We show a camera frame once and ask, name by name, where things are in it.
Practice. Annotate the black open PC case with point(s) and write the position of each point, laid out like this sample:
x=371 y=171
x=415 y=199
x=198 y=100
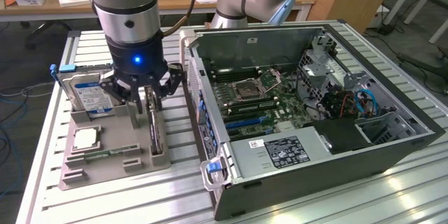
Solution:
x=315 y=182

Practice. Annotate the hard disk with blue caddy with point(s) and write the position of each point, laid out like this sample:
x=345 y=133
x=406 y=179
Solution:
x=87 y=98

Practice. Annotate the black labelled RAM stick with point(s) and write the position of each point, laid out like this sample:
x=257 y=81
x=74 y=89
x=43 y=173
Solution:
x=253 y=106

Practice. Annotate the blue expansion slot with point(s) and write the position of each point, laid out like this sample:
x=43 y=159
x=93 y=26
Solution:
x=245 y=120
x=247 y=126

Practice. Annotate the silver CPU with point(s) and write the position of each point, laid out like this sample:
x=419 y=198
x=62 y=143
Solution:
x=86 y=138

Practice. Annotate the metal socket cover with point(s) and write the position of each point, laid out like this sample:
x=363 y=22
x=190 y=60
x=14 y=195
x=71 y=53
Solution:
x=271 y=78

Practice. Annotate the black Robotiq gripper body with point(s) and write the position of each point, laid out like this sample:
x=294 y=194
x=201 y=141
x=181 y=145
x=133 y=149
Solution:
x=137 y=61

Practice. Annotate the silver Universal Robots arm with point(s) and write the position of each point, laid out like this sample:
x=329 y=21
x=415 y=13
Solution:
x=123 y=11

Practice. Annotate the Nvidia graphics card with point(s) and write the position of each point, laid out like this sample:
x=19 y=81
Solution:
x=155 y=134

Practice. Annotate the blue case latch tab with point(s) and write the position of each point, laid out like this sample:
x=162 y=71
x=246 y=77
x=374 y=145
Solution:
x=214 y=168

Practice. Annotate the black floor stand leg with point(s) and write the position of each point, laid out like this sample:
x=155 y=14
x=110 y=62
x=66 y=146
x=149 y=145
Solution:
x=421 y=62

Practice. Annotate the grey power supply unit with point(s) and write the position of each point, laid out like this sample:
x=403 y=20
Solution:
x=253 y=161

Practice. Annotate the metal disk bay cage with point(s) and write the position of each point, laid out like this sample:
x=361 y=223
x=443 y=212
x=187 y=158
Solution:
x=315 y=77

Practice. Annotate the grey parts rack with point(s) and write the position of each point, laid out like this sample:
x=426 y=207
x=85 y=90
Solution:
x=115 y=129

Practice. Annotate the CPU socket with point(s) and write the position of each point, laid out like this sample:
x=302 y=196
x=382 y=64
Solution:
x=247 y=90

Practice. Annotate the black office chair base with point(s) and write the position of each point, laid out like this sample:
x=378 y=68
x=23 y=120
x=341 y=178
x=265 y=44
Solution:
x=42 y=28

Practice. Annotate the green RAM stick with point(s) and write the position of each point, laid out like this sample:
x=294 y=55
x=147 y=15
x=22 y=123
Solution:
x=113 y=152

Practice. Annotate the silver chipset heatsink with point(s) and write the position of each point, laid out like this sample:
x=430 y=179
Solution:
x=286 y=127

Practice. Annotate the white floor device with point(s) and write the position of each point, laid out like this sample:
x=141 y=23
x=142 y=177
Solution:
x=379 y=16

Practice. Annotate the green motherboard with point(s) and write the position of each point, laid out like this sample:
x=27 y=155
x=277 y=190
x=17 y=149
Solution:
x=283 y=103

